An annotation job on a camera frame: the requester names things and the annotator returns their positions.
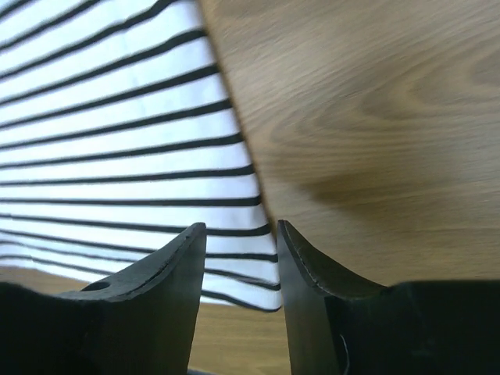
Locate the black white striped tank top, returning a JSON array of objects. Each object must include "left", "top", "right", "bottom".
[{"left": 1, "top": 1, "right": 281, "bottom": 312}]

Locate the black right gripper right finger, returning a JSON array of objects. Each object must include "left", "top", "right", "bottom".
[{"left": 277, "top": 220, "right": 499, "bottom": 374}]

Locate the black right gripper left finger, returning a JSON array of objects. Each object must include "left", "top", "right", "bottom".
[{"left": 1, "top": 223, "right": 206, "bottom": 374}]

